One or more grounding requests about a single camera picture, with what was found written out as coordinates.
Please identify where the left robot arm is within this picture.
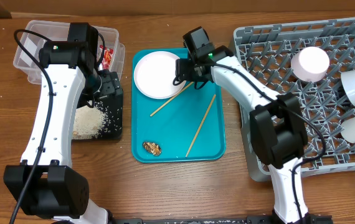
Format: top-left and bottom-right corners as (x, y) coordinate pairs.
(3, 21), (125, 223)

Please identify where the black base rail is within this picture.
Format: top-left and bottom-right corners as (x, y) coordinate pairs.
(110, 214), (333, 224)

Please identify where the gold foil wrapper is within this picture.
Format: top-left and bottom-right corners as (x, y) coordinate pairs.
(143, 142), (162, 156)

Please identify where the small white rice bowl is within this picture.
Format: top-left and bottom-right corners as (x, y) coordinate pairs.
(291, 47), (330, 82)

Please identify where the teal serving tray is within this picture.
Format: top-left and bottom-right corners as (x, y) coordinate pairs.
(131, 47), (227, 164)

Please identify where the clear plastic bin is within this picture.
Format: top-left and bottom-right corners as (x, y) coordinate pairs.
(13, 20), (125, 85)

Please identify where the large white plate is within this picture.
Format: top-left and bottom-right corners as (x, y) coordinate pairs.
(133, 51), (186, 100)

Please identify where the black plastic tray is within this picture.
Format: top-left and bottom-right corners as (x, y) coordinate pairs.
(72, 86), (123, 140)

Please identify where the red snack wrapper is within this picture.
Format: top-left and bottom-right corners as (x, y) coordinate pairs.
(98, 45), (114, 70)

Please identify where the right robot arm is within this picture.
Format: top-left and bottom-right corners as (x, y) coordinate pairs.
(174, 27), (308, 223)

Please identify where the spilled rice pile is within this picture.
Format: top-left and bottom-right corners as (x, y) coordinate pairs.
(72, 102), (122, 140)

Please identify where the grey dishwasher rack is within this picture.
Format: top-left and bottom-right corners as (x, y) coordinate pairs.
(230, 17), (355, 177)

